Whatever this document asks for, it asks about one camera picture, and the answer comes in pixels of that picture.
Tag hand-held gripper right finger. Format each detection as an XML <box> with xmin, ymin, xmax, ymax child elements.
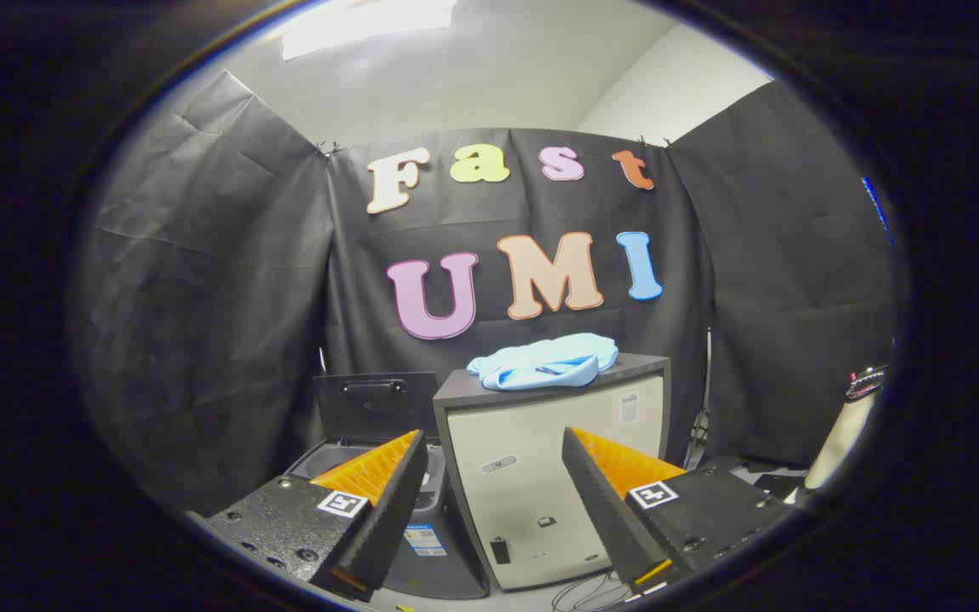
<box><xmin>562</xmin><ymin>427</ymin><xmax>796</xmax><ymax>596</ymax></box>

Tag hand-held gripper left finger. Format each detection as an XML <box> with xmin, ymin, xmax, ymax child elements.
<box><xmin>186</xmin><ymin>429</ymin><xmax>429</xmax><ymax>603</ymax></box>

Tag dark grey washing machine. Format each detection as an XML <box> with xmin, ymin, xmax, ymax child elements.
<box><xmin>284</xmin><ymin>435</ymin><xmax>490</xmax><ymax>601</ymax></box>

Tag light blue garment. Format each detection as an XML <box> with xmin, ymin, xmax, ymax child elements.
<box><xmin>466</xmin><ymin>332</ymin><xmax>620</xmax><ymax>392</ymax></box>

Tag beige and grey cabinet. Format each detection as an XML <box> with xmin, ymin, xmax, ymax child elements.
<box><xmin>433</xmin><ymin>353</ymin><xmax>671</xmax><ymax>592</ymax></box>

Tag dark floor equipment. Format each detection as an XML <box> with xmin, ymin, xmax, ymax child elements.
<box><xmin>710</xmin><ymin>457</ymin><xmax>809</xmax><ymax>504</ymax></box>

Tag cream cylindrical object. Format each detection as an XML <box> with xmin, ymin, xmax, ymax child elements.
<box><xmin>804</xmin><ymin>365</ymin><xmax>888</xmax><ymax>492</ymax></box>

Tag black backdrop cloth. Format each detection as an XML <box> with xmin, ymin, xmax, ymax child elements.
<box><xmin>69</xmin><ymin>68</ymin><xmax>898</xmax><ymax>515</ymax></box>

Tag thin floor cables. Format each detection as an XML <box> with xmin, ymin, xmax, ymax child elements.
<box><xmin>551</xmin><ymin>571</ymin><xmax>626</xmax><ymax>612</ymax></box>

